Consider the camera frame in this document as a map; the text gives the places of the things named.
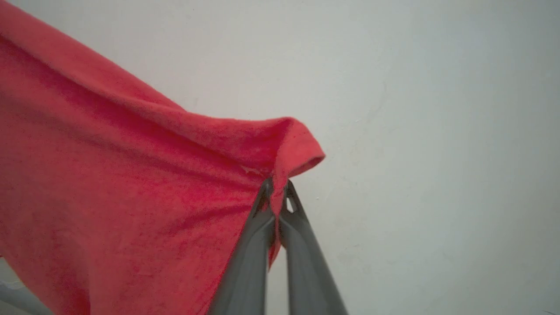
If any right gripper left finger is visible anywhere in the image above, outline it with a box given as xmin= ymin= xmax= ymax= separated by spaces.
xmin=208 ymin=178 xmax=276 ymax=315

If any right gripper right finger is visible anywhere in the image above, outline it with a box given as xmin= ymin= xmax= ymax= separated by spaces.
xmin=278 ymin=179 xmax=349 ymax=315

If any red and white garment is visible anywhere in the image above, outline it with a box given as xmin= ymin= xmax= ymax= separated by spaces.
xmin=0 ymin=0 xmax=326 ymax=315

